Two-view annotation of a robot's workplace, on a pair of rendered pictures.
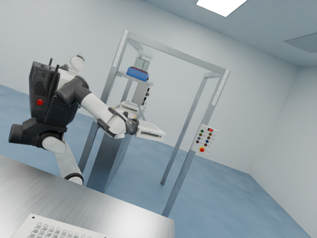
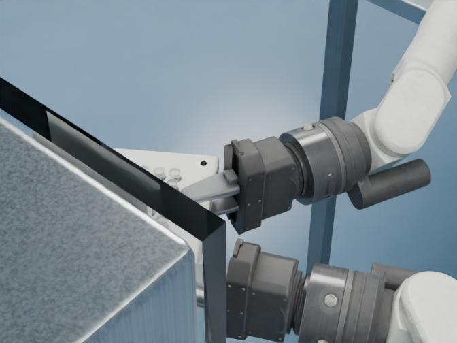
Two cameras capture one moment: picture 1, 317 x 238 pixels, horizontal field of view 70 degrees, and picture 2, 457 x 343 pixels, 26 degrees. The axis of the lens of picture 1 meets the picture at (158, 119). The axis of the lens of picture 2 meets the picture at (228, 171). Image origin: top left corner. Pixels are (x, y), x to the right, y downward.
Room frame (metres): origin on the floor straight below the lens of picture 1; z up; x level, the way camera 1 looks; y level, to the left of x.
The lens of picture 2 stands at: (2.17, 0.65, 1.87)
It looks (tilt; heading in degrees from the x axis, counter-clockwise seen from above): 45 degrees down; 222
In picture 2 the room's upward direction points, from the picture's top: straight up
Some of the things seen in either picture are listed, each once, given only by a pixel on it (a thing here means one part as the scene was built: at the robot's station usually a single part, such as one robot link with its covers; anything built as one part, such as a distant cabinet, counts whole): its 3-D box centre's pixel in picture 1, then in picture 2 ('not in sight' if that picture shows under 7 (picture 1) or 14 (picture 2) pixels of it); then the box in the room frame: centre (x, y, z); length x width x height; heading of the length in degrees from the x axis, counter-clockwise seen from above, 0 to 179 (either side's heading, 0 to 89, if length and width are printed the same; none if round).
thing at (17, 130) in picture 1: (38, 132); not in sight; (1.31, 0.66, 0.89); 0.28 x 0.13 x 0.18; 126
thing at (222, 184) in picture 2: not in sight; (209, 186); (1.62, 0.13, 1.09); 0.06 x 0.03 x 0.02; 158
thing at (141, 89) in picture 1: (141, 93); not in sight; (2.27, 0.25, 1.25); 0.22 x 0.11 x 0.20; 1
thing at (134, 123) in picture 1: (129, 127); (279, 172); (1.54, 0.16, 1.07); 0.12 x 0.10 x 0.13; 158
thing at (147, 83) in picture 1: (135, 78); not in sight; (2.47, 0.40, 1.36); 0.62 x 0.38 x 0.04; 1
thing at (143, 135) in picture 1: (144, 131); not in sight; (1.74, 0.07, 1.03); 0.24 x 0.24 x 0.02; 34
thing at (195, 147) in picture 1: (204, 140); not in sight; (2.08, -0.48, 1.08); 0.17 x 0.06 x 0.26; 91
